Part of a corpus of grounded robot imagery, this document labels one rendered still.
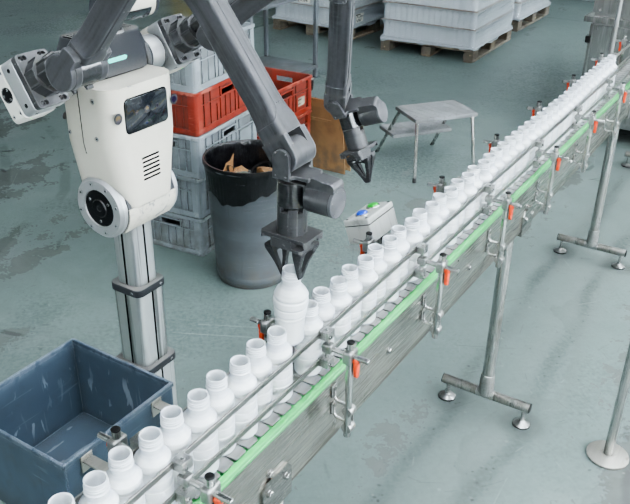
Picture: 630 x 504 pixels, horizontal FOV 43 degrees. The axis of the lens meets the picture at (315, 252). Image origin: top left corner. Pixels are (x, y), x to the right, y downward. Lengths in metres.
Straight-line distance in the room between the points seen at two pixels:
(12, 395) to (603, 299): 2.99
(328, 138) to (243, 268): 1.59
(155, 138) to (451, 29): 6.37
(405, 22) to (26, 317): 5.49
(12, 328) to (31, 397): 1.94
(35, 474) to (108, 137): 0.75
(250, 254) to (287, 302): 2.31
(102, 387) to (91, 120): 0.63
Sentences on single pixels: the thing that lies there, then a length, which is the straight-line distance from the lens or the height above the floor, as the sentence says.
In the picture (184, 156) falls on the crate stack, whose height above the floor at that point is 0.55.
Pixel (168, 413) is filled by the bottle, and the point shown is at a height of 1.15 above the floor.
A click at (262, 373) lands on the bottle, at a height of 1.12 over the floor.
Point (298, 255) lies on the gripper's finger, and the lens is 1.47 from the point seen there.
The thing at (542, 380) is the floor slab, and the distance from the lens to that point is 3.50.
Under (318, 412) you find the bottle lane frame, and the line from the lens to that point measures 1.72.
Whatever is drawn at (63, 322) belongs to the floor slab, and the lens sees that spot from 3.86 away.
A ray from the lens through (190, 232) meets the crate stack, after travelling 4.26.
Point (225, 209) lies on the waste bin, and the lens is 3.76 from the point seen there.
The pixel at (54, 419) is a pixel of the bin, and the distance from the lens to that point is 2.04.
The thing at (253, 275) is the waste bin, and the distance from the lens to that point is 3.91.
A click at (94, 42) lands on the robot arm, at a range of 1.65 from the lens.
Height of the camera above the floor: 2.03
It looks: 28 degrees down
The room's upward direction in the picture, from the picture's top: 1 degrees clockwise
